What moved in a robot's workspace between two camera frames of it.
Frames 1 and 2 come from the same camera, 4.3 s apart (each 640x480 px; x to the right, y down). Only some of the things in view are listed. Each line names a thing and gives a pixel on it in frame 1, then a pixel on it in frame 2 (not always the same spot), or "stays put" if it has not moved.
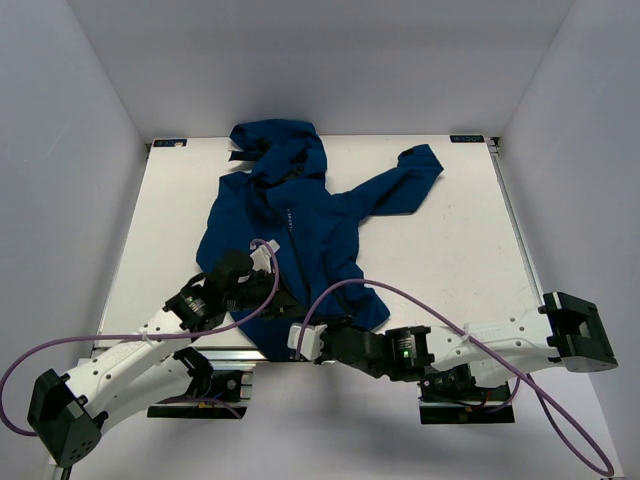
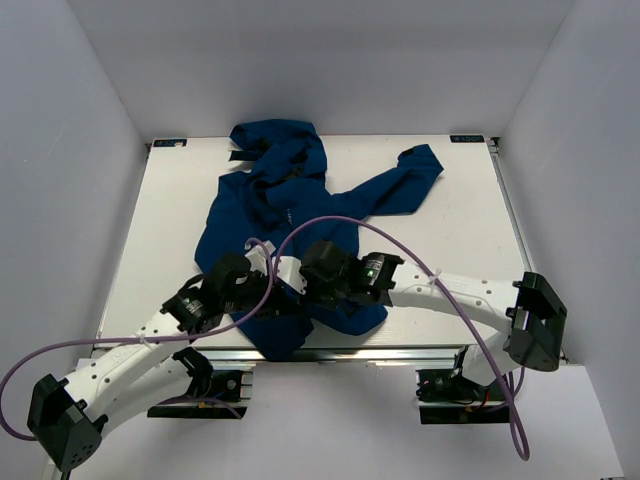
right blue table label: [466, 139] stays put
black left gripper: [283, 304] stays put
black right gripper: [342, 321] to [310, 293]
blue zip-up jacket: [281, 200] stays put
